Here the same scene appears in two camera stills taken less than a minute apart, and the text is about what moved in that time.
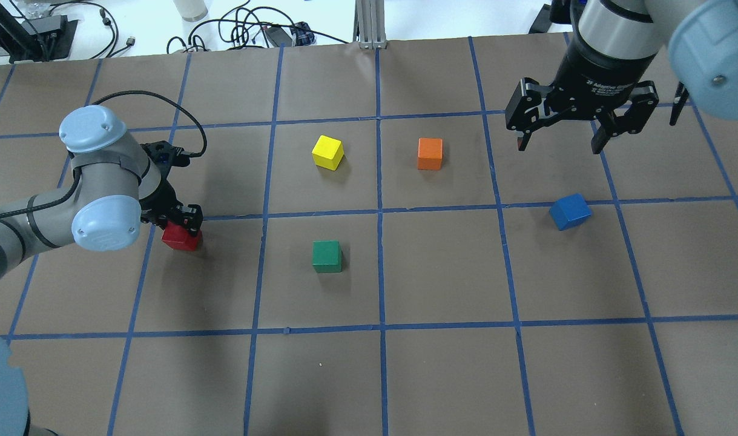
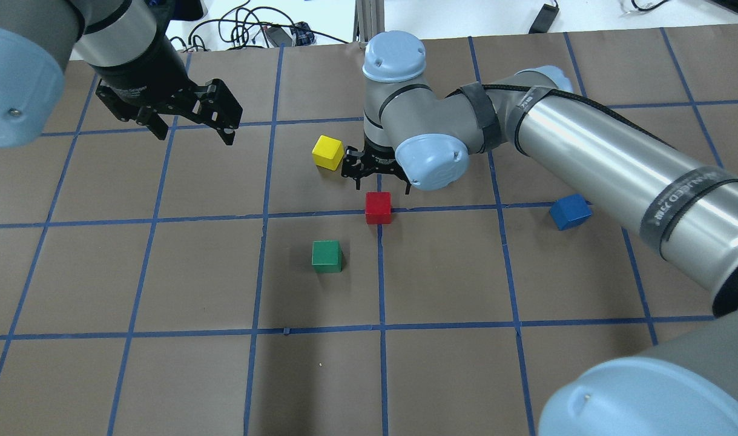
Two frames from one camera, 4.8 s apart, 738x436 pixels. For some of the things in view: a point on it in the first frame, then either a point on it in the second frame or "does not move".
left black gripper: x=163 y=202 to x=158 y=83
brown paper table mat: x=379 y=255 does not move
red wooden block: x=178 y=237 to x=378 y=208
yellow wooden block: x=328 y=152 does not move
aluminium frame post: x=369 y=26 does not move
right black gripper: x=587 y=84 to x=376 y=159
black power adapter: x=278 y=36 does not move
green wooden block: x=327 y=256 does not move
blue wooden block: x=569 y=211 does not move
